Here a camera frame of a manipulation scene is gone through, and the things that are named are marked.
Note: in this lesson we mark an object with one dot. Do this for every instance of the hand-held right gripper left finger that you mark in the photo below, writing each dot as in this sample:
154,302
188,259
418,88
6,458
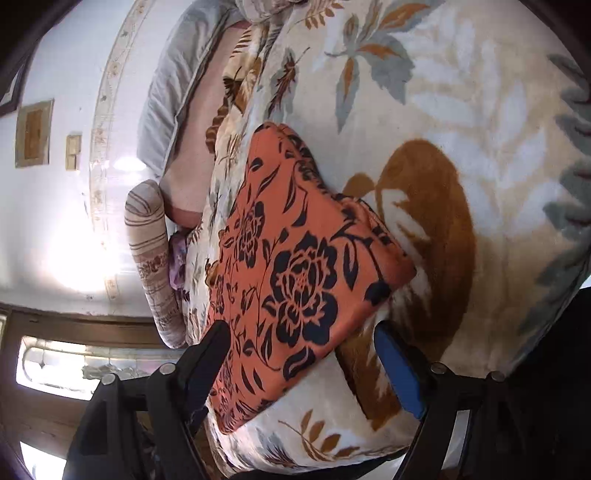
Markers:
199,392

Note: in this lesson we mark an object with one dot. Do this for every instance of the striped bolster pillow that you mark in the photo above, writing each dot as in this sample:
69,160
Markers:
147,240

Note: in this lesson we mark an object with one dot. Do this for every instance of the pink bed sheet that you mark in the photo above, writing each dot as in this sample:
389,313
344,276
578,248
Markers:
203,115

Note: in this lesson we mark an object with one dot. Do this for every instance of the leaf print blanket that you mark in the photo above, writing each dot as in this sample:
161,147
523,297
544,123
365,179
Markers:
461,138

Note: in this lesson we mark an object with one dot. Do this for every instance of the orange floral shirt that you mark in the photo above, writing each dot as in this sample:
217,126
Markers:
295,258

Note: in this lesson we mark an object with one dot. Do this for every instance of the purple cloth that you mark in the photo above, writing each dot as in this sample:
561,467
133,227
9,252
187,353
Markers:
178,263

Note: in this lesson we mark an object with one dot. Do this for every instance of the grey pillow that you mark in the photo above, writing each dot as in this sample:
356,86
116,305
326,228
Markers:
175,83

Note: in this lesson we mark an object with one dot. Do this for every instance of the stained glass window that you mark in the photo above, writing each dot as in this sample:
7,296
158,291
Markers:
55,369

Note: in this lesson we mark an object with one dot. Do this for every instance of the yellow framed wall panel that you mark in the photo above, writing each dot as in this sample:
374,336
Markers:
34,134

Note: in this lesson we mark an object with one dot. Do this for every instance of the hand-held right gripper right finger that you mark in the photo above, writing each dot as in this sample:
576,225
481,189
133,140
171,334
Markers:
399,371

